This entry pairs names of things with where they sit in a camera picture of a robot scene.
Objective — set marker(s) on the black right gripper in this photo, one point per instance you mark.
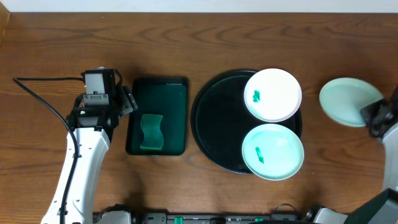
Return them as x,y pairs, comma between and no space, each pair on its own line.
369,111

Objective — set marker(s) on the black round serving tray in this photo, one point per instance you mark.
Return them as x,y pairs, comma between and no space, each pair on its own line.
220,120

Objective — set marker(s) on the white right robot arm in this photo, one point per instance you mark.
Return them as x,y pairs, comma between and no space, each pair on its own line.
379,210

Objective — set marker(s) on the black rectangular water tray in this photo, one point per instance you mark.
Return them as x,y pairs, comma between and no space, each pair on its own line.
165,96

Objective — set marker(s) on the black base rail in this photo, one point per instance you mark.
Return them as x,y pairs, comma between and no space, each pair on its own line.
123,214

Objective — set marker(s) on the white plate front green stain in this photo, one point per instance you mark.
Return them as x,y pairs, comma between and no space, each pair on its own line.
272,152

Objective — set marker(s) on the green scouring sponge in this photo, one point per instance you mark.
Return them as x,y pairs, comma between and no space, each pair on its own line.
151,128

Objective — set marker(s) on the white plate with green stain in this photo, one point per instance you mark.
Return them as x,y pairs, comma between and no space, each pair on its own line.
343,98

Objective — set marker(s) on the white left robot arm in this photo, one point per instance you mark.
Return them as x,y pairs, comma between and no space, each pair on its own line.
87,144

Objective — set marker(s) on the white plate at back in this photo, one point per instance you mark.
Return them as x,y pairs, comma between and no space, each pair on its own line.
272,95

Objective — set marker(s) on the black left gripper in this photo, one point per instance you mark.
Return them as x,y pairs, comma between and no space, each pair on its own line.
127,100

